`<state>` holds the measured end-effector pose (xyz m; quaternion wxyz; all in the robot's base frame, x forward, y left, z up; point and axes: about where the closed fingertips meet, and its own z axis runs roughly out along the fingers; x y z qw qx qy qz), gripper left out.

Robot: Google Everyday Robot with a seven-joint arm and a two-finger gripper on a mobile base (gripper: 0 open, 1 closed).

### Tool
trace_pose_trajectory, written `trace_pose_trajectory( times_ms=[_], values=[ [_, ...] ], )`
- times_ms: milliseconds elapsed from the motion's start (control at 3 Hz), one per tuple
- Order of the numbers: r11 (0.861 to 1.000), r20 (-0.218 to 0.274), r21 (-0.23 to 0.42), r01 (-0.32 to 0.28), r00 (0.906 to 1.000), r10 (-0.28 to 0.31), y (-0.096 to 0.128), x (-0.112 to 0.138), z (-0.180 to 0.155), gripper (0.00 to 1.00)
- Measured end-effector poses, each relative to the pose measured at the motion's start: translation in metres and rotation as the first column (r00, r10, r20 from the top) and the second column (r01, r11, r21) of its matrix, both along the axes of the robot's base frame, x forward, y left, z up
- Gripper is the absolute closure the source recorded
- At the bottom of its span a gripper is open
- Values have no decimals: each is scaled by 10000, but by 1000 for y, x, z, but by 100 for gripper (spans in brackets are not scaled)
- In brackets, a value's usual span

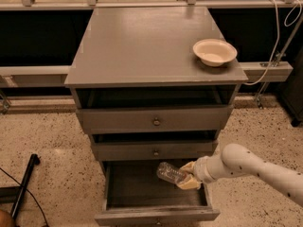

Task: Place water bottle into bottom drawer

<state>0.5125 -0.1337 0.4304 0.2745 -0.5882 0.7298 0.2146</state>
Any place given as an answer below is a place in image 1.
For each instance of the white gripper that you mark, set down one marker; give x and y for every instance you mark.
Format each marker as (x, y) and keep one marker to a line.
(201, 170)

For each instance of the grey open bottom drawer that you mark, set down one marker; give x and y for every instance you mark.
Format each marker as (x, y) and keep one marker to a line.
(134, 194)

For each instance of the black metal stand leg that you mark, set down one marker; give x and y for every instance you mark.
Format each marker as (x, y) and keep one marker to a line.
(15, 195)

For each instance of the grey wooden drawer cabinet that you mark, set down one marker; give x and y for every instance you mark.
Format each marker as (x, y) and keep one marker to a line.
(136, 58)

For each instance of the grey top drawer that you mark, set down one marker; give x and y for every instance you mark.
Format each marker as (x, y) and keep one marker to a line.
(94, 121)

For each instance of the clear plastic water bottle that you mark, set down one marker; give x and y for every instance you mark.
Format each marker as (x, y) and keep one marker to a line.
(170, 173)

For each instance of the grey middle drawer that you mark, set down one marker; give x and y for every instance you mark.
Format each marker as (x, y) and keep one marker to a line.
(153, 150)

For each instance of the white paper bowl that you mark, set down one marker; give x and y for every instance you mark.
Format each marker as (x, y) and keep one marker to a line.
(214, 53)

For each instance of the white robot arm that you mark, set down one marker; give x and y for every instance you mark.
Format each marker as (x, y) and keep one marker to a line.
(235, 160)

